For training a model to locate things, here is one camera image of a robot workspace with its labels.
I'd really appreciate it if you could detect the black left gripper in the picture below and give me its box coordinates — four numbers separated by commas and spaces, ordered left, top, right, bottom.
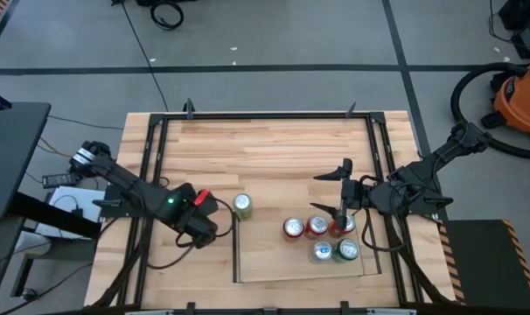
179, 182, 220, 249

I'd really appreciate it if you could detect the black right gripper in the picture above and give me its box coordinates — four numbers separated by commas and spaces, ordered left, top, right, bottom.
309, 157, 374, 232

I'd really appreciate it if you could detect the red beverage can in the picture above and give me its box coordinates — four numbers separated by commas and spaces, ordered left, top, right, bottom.
303, 213, 330, 241
328, 213, 357, 240

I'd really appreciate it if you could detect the light green beverage can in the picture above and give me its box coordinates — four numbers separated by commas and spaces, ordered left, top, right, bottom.
232, 192, 254, 221

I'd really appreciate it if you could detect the dark green beverage can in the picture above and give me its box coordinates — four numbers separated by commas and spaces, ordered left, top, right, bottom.
331, 237, 361, 264

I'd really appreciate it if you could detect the dark red cola can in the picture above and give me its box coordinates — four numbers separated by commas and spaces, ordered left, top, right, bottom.
282, 216, 305, 244

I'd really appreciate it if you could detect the blue and white beverage can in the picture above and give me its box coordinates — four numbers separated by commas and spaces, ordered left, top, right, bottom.
309, 241, 334, 264

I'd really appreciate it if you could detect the white box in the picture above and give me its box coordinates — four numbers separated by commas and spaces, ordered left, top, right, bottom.
34, 185, 108, 241

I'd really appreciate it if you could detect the black desk crossbar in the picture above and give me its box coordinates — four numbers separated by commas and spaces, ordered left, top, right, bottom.
9, 192, 102, 240

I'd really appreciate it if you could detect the orange shop vacuum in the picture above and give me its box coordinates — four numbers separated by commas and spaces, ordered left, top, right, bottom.
450, 61, 530, 161
480, 55, 530, 150

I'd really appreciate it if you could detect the black power adapter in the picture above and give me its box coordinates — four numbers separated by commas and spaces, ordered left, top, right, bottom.
41, 172, 79, 190

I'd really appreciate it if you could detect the black platform with hazard stripes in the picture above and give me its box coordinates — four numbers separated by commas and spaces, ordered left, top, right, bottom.
436, 217, 530, 312

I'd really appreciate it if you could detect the black desk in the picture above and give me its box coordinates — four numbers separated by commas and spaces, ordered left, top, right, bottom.
0, 101, 52, 221

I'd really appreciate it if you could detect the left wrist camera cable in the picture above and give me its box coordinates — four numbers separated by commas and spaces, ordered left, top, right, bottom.
146, 196, 236, 271

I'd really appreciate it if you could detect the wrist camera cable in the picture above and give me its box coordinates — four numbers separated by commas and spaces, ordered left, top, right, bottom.
359, 174, 408, 254
146, 196, 236, 271

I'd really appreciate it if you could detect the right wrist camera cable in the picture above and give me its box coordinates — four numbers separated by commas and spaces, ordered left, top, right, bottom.
359, 174, 408, 254

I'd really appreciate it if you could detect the black metal table frame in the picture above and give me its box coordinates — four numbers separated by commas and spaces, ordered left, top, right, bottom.
87, 111, 457, 310

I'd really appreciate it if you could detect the long black floor cable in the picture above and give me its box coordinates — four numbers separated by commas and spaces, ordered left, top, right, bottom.
115, 0, 170, 113

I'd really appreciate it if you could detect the coiled black cable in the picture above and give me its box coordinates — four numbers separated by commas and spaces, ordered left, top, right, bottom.
150, 0, 185, 32

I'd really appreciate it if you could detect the thin black cable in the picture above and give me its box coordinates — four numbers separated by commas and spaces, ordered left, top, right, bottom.
487, 0, 515, 45

